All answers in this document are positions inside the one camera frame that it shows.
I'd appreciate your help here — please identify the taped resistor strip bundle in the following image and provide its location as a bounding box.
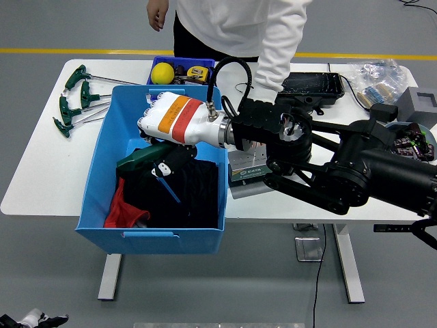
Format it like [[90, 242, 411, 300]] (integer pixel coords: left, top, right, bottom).
[[356, 83, 393, 105]]

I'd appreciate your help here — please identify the clear plastic parts bag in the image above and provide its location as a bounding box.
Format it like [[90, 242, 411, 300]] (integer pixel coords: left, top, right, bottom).
[[350, 58, 409, 105]]

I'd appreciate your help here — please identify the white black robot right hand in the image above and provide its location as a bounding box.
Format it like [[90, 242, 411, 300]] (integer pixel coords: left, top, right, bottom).
[[137, 91, 229, 178]]

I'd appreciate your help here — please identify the yellow tape measure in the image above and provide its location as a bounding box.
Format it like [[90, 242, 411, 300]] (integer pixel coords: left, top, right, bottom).
[[186, 66, 210, 85]]

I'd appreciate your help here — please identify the black table control panel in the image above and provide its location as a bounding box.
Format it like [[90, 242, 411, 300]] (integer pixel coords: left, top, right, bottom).
[[372, 223, 416, 233]]

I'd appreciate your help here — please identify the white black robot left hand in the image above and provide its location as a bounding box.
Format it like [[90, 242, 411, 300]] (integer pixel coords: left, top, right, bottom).
[[18, 308, 69, 328]]

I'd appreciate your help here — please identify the small dark blue parts tray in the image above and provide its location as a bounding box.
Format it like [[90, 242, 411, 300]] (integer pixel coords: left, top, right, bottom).
[[145, 56, 218, 86]]

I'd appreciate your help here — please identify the white table leg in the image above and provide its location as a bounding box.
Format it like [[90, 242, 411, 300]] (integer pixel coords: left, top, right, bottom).
[[98, 252, 123, 301], [333, 223, 366, 304]]

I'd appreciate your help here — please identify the black adapter cable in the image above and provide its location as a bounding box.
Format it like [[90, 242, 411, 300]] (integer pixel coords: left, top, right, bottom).
[[327, 63, 371, 111]]

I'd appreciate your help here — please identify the pile of electronic components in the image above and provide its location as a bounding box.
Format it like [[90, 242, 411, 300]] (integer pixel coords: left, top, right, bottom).
[[394, 122, 435, 161]]

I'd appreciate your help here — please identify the red cloth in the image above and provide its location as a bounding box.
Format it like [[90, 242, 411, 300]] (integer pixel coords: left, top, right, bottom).
[[103, 186, 151, 229]]

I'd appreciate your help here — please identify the grey blue bowl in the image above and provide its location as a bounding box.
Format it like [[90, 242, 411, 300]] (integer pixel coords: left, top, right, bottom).
[[385, 121, 436, 161]]

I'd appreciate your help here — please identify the black plastic case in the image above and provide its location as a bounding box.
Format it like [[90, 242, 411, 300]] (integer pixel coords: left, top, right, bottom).
[[274, 71, 345, 115]]

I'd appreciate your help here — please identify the black power adapter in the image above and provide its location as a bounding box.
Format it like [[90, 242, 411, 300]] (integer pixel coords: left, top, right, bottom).
[[370, 103, 399, 120]]

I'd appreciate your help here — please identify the large green T-handle hex key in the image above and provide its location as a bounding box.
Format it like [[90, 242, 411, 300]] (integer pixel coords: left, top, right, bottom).
[[115, 141, 182, 204]]

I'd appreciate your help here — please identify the grey foam block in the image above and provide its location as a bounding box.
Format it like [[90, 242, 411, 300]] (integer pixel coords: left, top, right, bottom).
[[397, 86, 437, 126]]

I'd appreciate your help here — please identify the grey green hex key stand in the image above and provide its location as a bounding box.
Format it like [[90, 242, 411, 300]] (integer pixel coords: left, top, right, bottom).
[[227, 146, 274, 201]]

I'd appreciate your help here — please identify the black cloth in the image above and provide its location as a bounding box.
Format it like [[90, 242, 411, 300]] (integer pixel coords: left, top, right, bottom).
[[115, 146, 219, 229]]

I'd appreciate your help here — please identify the large blue plastic bin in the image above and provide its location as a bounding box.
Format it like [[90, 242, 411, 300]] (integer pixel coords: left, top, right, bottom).
[[74, 84, 229, 256]]

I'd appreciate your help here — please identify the yellow ball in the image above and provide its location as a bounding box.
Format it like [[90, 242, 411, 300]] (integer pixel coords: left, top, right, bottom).
[[150, 62, 175, 85]]

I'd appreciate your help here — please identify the green T-handle hex wrench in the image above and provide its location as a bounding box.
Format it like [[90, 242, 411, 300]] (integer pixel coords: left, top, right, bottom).
[[58, 94, 112, 126], [64, 64, 141, 92], [80, 81, 113, 110], [52, 115, 106, 139]]

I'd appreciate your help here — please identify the black cable on floor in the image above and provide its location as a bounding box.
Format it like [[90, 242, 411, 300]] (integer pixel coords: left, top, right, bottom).
[[399, 0, 437, 16]]

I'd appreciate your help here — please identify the person's right hand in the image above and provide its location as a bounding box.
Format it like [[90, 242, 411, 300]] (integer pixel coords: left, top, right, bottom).
[[146, 0, 170, 32]]

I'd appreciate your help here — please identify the metal floor plate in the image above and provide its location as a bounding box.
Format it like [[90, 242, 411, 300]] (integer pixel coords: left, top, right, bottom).
[[294, 236, 324, 263]]

